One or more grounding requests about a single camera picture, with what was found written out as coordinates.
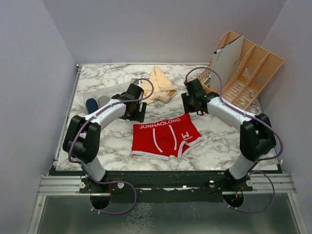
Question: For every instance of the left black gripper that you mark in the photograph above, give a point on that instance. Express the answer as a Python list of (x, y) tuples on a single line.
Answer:
[(139, 116)]

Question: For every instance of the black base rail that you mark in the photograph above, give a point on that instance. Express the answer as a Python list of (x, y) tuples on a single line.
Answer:
[(159, 186)]

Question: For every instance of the clear plastic storage box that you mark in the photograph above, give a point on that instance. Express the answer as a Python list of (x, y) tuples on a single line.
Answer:
[(108, 91)]

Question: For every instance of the grey rolled underwear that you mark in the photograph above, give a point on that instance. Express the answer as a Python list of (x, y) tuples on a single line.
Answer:
[(103, 100)]

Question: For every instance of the beige underwear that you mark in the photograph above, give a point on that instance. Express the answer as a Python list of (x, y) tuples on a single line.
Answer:
[(164, 90)]

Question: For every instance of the white folder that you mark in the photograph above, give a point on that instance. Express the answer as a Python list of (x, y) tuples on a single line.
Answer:
[(225, 59)]

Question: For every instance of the navy rolled underwear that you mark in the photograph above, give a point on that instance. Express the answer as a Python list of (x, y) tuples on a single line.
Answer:
[(91, 105)]

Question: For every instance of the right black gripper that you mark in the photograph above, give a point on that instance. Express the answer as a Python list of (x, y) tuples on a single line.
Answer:
[(187, 108)]

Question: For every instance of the red boxer underwear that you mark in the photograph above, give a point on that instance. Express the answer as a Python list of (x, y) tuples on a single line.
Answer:
[(165, 138)]

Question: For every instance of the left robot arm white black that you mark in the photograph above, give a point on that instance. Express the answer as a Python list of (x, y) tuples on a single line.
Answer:
[(82, 138)]

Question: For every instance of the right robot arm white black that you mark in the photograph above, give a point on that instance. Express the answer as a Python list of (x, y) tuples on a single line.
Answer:
[(256, 137)]

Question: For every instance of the aluminium frame rail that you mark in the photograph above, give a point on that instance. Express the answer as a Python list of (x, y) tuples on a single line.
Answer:
[(60, 208)]

